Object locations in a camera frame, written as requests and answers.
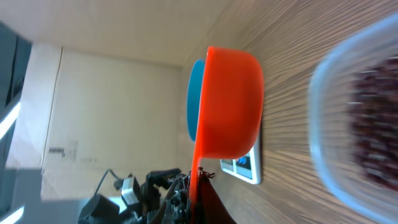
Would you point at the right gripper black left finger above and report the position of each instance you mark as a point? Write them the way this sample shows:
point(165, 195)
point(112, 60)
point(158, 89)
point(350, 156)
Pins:
point(175, 208)

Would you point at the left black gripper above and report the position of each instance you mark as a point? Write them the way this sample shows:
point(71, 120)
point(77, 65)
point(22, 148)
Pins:
point(150, 197)

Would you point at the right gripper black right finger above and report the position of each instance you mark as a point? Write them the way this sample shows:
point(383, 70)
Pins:
point(209, 209)

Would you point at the orange scoop with blue handle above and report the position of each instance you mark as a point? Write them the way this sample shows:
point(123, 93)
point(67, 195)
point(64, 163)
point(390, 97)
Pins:
point(230, 113)

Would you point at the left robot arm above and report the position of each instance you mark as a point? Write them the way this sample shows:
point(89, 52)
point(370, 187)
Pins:
point(101, 210)

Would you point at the white digital kitchen scale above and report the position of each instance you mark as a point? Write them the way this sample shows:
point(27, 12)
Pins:
point(248, 167)

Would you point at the teal plastic bowl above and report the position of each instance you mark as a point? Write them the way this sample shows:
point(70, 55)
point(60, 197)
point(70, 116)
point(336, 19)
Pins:
point(193, 97)

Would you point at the clear plastic food container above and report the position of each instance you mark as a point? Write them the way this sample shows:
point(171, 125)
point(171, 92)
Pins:
point(330, 140)

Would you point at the red adzuki beans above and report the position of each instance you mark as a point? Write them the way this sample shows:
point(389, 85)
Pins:
point(373, 122)

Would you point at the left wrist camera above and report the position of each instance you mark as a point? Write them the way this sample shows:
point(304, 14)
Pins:
point(130, 191)

